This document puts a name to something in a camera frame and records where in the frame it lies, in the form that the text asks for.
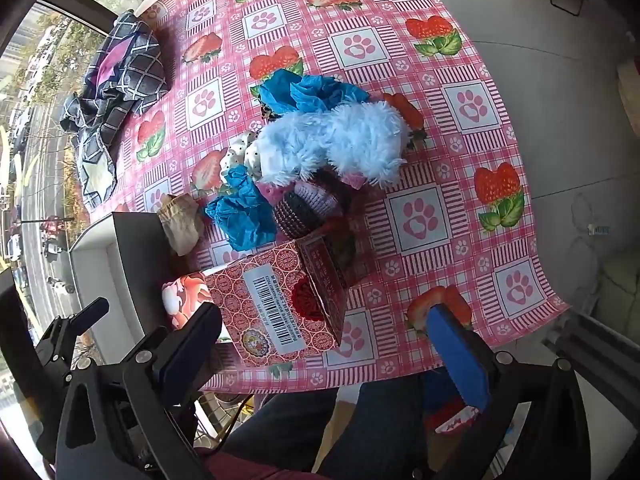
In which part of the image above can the beige sock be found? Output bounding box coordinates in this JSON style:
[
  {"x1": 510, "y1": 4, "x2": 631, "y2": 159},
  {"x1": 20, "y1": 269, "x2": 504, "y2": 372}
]
[{"x1": 157, "y1": 194, "x2": 204, "y2": 257}]

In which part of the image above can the blue fabric scrunchie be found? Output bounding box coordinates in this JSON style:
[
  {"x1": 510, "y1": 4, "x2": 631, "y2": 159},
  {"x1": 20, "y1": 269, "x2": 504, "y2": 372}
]
[
  {"x1": 258, "y1": 68, "x2": 370, "y2": 116},
  {"x1": 204, "y1": 165, "x2": 278, "y2": 252}
]

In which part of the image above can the white polka dot scrunchie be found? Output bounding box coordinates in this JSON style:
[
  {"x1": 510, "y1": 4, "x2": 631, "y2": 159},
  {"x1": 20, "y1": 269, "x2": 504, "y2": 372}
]
[{"x1": 220, "y1": 130, "x2": 262, "y2": 184}]

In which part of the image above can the fluffy light blue scrunchie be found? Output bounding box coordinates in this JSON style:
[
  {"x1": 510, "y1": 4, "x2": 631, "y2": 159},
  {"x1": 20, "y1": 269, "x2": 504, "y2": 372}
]
[{"x1": 255, "y1": 101, "x2": 409, "y2": 186}]

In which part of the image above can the floral tissue pack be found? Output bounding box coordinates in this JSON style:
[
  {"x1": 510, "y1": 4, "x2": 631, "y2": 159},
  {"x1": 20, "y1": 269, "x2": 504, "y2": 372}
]
[{"x1": 162, "y1": 272, "x2": 212, "y2": 330}]

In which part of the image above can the white storage box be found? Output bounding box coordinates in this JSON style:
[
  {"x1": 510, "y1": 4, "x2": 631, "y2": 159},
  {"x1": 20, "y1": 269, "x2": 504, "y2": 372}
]
[{"x1": 68, "y1": 211, "x2": 174, "y2": 364}]

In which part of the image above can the pink patterned carton box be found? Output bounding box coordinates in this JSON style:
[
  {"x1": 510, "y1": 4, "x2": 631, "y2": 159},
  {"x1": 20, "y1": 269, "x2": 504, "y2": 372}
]
[{"x1": 204, "y1": 230, "x2": 356, "y2": 367}]

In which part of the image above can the pink strawberry tablecloth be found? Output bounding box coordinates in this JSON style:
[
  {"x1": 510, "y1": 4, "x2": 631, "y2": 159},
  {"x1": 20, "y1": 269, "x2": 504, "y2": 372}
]
[{"x1": 106, "y1": 0, "x2": 567, "y2": 393}]

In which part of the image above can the dark beaded rolled sock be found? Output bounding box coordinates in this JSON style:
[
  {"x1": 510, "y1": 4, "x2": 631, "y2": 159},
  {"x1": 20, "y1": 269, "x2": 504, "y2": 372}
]
[{"x1": 273, "y1": 191, "x2": 321, "y2": 240}]

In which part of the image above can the lavender knitted rolled sock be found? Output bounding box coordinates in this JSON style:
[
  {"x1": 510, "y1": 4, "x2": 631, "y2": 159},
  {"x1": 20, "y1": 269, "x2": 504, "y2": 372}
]
[{"x1": 293, "y1": 181, "x2": 344, "y2": 221}]

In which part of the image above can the navy plaid cloth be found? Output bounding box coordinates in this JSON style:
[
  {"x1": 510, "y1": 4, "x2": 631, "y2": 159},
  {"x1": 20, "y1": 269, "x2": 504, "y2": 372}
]
[{"x1": 60, "y1": 10, "x2": 169, "y2": 208}]

